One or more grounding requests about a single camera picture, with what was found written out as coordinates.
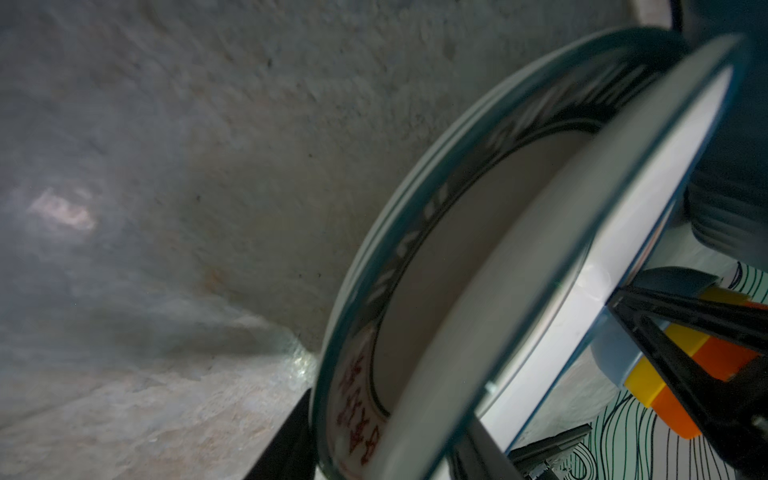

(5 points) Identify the orange top bowl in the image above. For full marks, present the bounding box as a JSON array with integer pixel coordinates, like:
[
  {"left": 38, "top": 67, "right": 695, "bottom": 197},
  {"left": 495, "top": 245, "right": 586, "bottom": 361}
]
[{"left": 650, "top": 296, "right": 767, "bottom": 444}]

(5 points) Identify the yellow middle bowl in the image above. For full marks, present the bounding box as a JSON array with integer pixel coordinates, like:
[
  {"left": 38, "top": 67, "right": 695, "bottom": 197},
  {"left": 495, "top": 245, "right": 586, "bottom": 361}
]
[{"left": 609, "top": 286, "right": 767, "bottom": 418}]

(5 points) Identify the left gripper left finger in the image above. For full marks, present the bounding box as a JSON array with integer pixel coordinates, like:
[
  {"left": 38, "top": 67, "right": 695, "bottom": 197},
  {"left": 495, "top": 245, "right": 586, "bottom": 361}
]
[{"left": 244, "top": 389, "right": 315, "bottom": 480}]

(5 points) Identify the white plate teal line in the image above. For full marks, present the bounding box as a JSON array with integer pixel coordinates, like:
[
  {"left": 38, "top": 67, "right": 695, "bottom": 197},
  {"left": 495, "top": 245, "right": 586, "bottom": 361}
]
[{"left": 359, "top": 32, "right": 750, "bottom": 479}]

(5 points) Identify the teal plastic bin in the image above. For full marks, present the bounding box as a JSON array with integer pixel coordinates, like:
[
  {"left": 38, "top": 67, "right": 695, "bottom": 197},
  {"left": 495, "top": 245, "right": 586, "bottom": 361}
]
[{"left": 680, "top": 1, "right": 767, "bottom": 271}]

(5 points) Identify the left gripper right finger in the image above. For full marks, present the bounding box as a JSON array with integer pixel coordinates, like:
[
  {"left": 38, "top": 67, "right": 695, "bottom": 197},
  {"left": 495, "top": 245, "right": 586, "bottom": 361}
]
[{"left": 452, "top": 419, "right": 524, "bottom": 480}]

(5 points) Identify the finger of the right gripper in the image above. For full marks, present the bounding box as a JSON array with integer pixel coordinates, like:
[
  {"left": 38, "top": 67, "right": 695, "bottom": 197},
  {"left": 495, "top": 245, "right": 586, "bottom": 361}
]
[
  {"left": 509, "top": 424, "right": 591, "bottom": 474},
  {"left": 607, "top": 284, "right": 768, "bottom": 475}
]

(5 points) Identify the teal rim lettered plate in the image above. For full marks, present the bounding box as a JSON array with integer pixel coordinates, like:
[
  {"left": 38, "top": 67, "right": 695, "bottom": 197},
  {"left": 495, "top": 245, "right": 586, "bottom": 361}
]
[{"left": 309, "top": 28, "right": 687, "bottom": 479}]

